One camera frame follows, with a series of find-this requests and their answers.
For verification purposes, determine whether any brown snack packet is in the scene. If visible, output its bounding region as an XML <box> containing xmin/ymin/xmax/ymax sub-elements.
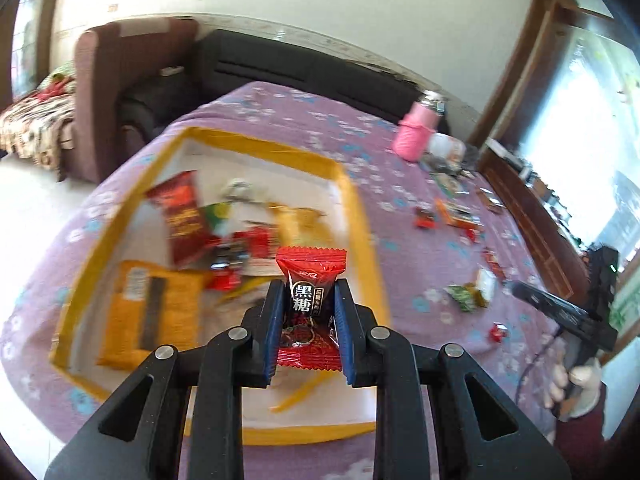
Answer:
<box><xmin>476</xmin><ymin>187</ymin><xmax>504</xmax><ymax>214</ymax></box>

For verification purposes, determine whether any green-edged clear cracker packet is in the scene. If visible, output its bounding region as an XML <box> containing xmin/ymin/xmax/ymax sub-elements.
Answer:
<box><xmin>434</xmin><ymin>172</ymin><xmax>472</xmax><ymax>194</ymax></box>

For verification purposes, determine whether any maroon armchair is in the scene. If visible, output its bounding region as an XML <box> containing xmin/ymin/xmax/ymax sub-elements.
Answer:
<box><xmin>59</xmin><ymin>16</ymin><xmax>202</xmax><ymax>184</ymax></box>

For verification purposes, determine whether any yellow cardboard box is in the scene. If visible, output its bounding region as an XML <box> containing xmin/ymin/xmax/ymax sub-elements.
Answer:
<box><xmin>50</xmin><ymin>127</ymin><xmax>394</xmax><ymax>448</ymax></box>

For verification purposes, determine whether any wooden door with glass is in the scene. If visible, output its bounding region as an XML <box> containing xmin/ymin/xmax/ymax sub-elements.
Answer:
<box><xmin>0</xmin><ymin>0</ymin><xmax>59</xmax><ymax>107</ymax></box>

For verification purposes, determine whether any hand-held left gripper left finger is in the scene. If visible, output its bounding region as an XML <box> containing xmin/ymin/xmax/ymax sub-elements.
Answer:
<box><xmin>45</xmin><ymin>279</ymin><xmax>286</xmax><ymax>480</ymax></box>

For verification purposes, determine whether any dark red snack packet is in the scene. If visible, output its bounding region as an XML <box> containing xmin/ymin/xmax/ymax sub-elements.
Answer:
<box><xmin>144</xmin><ymin>170</ymin><xmax>222</xmax><ymax>269</ymax></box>

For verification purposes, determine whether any green and gold small packet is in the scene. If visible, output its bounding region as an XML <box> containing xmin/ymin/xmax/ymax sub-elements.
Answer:
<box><xmin>204</xmin><ymin>202</ymin><xmax>237</xmax><ymax>236</ymax></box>

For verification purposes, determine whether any black cable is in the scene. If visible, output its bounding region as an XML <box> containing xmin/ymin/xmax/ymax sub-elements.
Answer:
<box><xmin>515</xmin><ymin>331</ymin><xmax>569</xmax><ymax>412</ymax></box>

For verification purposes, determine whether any black sofa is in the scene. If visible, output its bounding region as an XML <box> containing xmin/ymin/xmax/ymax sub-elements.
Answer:
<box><xmin>117</xmin><ymin>29</ymin><xmax>452</xmax><ymax>142</ymax></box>

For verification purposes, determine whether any orange-edged clear cracker packet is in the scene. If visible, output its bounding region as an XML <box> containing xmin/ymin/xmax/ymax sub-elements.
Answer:
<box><xmin>434</xmin><ymin>198</ymin><xmax>482</xmax><ymax>229</ymax></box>

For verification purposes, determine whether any green candy packet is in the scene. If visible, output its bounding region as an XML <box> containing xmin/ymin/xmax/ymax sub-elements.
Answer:
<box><xmin>446</xmin><ymin>284</ymin><xmax>479</xmax><ymax>314</ymax></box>

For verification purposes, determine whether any black and silver candy packet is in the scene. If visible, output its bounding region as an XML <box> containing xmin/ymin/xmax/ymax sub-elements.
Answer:
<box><xmin>212</xmin><ymin>244</ymin><xmax>249</xmax><ymax>269</ymax></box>

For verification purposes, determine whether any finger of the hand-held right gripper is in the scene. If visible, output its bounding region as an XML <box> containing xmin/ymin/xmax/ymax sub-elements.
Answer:
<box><xmin>505</xmin><ymin>280</ymin><xmax>594</xmax><ymax>324</ymax></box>

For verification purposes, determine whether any dark plastic bag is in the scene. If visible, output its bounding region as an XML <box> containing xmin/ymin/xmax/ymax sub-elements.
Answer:
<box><xmin>419</xmin><ymin>154</ymin><xmax>452</xmax><ymax>174</ymax></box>

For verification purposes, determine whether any floral blanket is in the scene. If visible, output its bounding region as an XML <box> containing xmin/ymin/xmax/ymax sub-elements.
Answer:
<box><xmin>0</xmin><ymin>61</ymin><xmax>79</xmax><ymax>172</ymax></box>

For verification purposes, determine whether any orange cracker packet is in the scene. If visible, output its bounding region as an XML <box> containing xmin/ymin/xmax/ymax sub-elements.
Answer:
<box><xmin>96</xmin><ymin>259</ymin><xmax>205</xmax><ymax>369</ymax></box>

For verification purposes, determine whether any pink thermos with knitted sleeve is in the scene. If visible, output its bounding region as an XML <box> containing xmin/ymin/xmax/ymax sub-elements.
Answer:
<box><xmin>392</xmin><ymin>91</ymin><xmax>447</xmax><ymax>162</ymax></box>

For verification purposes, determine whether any person's right forearm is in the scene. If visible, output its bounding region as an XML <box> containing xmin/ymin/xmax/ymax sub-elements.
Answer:
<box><xmin>551</xmin><ymin>385</ymin><xmax>609</xmax><ymax>480</ymax></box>

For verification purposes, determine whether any person's right hand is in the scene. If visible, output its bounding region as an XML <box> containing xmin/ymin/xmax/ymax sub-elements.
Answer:
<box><xmin>542</xmin><ymin>356</ymin><xmax>604</xmax><ymax>419</ymax></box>

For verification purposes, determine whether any red and black candy packet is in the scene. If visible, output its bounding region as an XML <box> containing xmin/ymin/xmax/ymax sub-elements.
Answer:
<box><xmin>275</xmin><ymin>246</ymin><xmax>349</xmax><ymax>372</ymax></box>

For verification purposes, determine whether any yellow sandwich cracker packet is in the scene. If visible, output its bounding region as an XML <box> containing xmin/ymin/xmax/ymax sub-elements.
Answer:
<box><xmin>269</xmin><ymin>204</ymin><xmax>327</xmax><ymax>262</ymax></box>

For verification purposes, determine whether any wooden door frame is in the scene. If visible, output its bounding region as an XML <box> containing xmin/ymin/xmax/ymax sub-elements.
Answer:
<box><xmin>467</xmin><ymin>0</ymin><xmax>582</xmax><ymax>162</ymax></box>

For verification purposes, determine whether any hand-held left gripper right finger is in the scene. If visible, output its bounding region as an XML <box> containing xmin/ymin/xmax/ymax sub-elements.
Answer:
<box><xmin>334</xmin><ymin>279</ymin><xmax>573</xmax><ymax>480</ymax></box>

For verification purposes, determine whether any pale snack packet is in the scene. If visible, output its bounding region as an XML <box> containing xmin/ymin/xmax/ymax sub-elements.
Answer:
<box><xmin>472</xmin><ymin>267</ymin><xmax>499</xmax><ymax>307</ymax></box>

